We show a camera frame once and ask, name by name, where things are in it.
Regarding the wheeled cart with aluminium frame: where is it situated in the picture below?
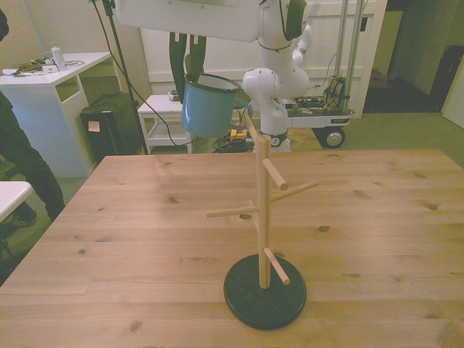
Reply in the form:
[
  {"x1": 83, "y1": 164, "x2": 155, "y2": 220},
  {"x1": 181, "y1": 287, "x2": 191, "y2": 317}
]
[{"x1": 286, "y1": 0, "x2": 368, "y2": 149}]

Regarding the black box with sticky note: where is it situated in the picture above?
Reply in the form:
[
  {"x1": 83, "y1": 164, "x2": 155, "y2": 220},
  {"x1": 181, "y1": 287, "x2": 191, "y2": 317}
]
[{"x1": 79, "y1": 94, "x2": 142, "y2": 164}]

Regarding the white desk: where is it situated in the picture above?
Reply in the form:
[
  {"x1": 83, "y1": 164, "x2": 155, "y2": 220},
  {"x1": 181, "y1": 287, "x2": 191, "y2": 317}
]
[{"x1": 0, "y1": 51, "x2": 113, "y2": 178}]

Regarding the small white side table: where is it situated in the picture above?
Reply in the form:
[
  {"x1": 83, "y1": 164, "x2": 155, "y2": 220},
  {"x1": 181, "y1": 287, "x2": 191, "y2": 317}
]
[{"x1": 137, "y1": 93, "x2": 195, "y2": 155}]

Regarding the yellow emergency stop button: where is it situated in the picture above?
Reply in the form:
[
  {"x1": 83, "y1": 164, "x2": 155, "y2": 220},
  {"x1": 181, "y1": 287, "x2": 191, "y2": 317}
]
[{"x1": 230, "y1": 122, "x2": 248, "y2": 143}]

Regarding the black tripod pole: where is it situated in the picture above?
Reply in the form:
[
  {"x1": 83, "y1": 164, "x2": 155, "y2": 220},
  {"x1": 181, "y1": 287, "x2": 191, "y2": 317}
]
[{"x1": 101, "y1": 0, "x2": 149, "y2": 155}]

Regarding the person in dark clothes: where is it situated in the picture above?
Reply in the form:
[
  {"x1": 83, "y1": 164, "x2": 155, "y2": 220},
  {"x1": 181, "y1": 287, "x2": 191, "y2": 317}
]
[{"x1": 0, "y1": 7, "x2": 66, "y2": 228}]

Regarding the wooden mug tree black base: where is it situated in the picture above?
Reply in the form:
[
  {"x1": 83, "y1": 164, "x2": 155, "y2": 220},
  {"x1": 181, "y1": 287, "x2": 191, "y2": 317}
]
[{"x1": 206, "y1": 112, "x2": 320, "y2": 331}]

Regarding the blue enamel mug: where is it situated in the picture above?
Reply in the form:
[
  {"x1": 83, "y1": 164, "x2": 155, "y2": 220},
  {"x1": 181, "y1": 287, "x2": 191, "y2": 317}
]
[{"x1": 180, "y1": 73, "x2": 254, "y2": 138}]

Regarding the clear plastic bottle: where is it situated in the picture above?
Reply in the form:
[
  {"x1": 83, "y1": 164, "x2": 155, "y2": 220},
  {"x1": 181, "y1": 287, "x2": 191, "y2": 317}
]
[{"x1": 49, "y1": 41, "x2": 68, "y2": 73}]

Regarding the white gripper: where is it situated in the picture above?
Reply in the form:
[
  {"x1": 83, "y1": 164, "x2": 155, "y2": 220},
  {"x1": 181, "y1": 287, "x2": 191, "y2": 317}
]
[{"x1": 115, "y1": 0, "x2": 262, "y2": 104}]

